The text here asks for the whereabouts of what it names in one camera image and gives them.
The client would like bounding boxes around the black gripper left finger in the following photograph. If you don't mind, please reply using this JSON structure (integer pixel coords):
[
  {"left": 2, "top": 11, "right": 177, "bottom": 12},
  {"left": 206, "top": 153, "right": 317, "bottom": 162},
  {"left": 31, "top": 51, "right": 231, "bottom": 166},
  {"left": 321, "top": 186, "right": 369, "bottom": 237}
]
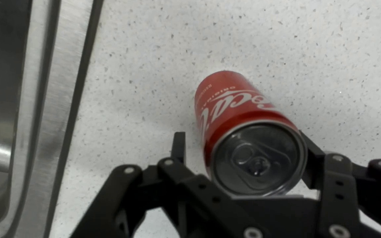
[{"left": 70, "top": 133, "right": 262, "bottom": 238}]

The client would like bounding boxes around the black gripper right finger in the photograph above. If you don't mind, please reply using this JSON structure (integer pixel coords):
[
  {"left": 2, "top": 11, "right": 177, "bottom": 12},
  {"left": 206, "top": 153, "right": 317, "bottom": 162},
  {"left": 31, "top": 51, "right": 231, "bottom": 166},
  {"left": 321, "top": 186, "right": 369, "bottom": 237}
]
[{"left": 299, "top": 130, "right": 381, "bottom": 238}]

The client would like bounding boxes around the red cola can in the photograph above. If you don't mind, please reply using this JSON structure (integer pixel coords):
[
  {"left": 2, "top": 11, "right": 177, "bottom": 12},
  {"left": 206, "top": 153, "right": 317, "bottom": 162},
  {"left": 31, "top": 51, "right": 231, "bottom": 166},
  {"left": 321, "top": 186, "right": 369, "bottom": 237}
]
[{"left": 194, "top": 71, "right": 307, "bottom": 197}]

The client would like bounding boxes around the stainless steel double sink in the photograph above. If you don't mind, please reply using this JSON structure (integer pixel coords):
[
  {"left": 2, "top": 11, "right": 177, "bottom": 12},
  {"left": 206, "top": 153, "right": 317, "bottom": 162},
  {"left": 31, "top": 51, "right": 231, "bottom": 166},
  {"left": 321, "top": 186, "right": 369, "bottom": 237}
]
[{"left": 0, "top": 0, "right": 104, "bottom": 238}]

